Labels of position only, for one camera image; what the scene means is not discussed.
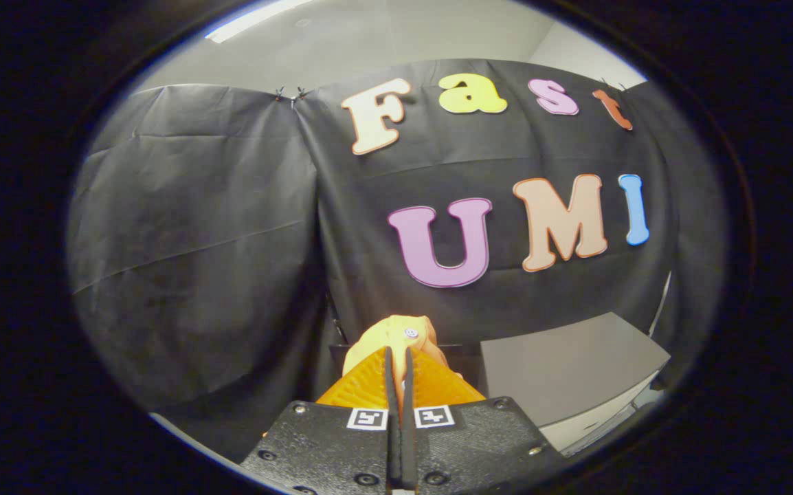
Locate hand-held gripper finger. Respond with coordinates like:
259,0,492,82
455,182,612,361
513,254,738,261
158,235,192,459
240,346,404,495
402,347,566,495

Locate orange garment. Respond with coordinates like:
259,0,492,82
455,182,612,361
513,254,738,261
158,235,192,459
342,315,467,398

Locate metal stand pole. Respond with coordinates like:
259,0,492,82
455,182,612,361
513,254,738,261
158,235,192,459
647,270,673,338
326,296,346,344

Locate white cabinet with grey top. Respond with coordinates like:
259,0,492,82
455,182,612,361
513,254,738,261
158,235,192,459
479,311,672,456

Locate black backdrop cloth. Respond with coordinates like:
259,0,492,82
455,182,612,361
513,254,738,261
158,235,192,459
67,58,727,461

